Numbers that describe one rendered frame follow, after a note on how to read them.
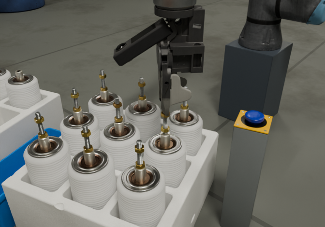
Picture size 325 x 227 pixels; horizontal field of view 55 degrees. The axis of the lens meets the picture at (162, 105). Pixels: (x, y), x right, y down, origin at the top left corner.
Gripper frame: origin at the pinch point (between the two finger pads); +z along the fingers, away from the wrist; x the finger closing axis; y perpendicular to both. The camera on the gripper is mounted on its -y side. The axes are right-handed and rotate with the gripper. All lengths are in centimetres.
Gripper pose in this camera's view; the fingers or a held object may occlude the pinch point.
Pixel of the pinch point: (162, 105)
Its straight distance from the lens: 64.3
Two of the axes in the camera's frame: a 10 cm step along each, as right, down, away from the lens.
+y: 10.0, -0.5, 0.9
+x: -1.0, -5.0, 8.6
